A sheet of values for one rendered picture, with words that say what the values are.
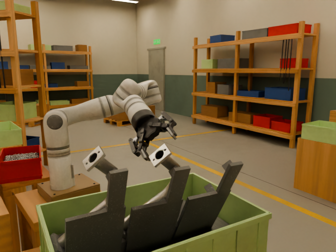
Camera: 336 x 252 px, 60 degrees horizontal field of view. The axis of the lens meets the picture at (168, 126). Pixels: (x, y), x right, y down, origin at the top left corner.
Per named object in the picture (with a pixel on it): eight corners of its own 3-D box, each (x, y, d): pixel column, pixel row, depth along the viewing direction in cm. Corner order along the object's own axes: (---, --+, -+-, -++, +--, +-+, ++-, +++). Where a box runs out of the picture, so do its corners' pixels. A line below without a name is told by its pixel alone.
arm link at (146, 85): (141, 76, 109) (148, 98, 110) (158, 78, 135) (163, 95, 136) (119, 83, 112) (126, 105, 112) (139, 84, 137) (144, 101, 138)
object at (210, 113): (291, 149, 522) (301, 20, 481) (190, 123, 773) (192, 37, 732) (309, 145, 551) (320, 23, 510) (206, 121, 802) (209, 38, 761)
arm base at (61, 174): (68, 181, 131) (64, 144, 129) (77, 186, 124) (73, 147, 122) (47, 186, 125) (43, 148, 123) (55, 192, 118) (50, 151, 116)
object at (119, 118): (140, 117, 867) (139, 92, 853) (156, 121, 807) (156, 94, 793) (103, 122, 791) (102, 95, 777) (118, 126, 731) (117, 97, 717)
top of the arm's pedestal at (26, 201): (84, 185, 149) (83, 177, 148) (114, 207, 124) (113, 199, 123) (14, 202, 129) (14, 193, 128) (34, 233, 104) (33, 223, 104)
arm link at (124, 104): (119, 119, 92) (135, 98, 90) (106, 96, 103) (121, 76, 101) (135, 127, 97) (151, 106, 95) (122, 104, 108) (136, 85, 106)
